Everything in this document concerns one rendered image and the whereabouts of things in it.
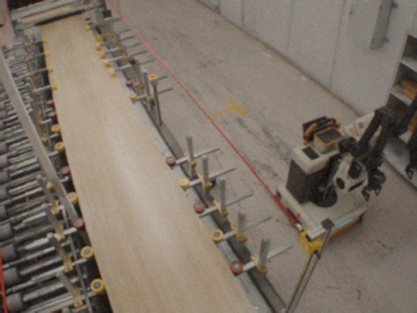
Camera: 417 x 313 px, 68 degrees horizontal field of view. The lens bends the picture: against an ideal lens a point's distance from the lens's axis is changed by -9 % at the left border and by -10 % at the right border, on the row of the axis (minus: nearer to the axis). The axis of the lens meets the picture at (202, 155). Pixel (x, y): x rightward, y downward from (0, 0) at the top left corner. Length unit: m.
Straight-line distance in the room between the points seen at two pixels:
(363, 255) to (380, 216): 0.52
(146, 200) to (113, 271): 0.56
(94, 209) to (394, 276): 2.58
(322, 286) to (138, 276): 1.65
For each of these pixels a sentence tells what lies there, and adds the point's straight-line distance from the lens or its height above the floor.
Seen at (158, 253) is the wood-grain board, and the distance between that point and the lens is 2.12.
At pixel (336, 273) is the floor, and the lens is 3.17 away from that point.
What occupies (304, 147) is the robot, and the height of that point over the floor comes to 0.81.
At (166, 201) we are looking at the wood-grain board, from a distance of 2.34.
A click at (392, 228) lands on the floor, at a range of 3.64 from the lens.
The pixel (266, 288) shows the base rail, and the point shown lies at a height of 0.70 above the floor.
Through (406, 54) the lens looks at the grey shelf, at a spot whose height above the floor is 1.26.
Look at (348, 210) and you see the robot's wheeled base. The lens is 3.22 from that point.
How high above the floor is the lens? 2.72
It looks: 44 degrees down
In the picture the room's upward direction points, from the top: 4 degrees counter-clockwise
